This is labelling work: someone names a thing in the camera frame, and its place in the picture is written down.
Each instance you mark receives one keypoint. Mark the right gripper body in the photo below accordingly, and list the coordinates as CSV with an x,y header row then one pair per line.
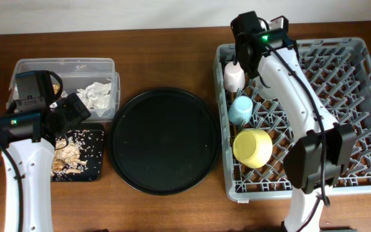
x,y
245,64

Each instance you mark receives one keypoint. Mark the pink cup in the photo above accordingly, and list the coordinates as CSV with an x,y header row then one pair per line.
x,y
234,77

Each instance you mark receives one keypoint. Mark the blue cup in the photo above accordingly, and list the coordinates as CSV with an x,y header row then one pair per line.
x,y
240,111

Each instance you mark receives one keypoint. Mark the yellow bowl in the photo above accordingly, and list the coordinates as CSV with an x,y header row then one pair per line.
x,y
252,148

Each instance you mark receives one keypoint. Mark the white tissue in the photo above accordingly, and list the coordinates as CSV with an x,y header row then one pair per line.
x,y
97,98

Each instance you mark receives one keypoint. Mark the gold foil wrapper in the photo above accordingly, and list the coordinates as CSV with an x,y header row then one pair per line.
x,y
56,88

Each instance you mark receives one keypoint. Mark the food scraps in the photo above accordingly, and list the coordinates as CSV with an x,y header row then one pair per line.
x,y
68,158

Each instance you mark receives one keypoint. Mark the grey plate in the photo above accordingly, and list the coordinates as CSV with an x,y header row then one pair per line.
x,y
265,93

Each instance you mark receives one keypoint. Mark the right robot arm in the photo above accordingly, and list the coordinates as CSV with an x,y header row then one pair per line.
x,y
323,146

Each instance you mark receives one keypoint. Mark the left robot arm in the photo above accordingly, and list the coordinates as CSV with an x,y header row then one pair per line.
x,y
28,132

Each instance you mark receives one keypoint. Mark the grey dishwasher rack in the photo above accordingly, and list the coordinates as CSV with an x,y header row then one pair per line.
x,y
339,70

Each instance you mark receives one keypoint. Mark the clear plastic waste bin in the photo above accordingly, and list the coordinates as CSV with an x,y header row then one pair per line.
x,y
79,73

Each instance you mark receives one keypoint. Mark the black round tray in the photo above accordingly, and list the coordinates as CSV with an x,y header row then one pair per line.
x,y
164,141

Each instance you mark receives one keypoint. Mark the black rectangular tray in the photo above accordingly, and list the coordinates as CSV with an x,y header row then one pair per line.
x,y
92,161

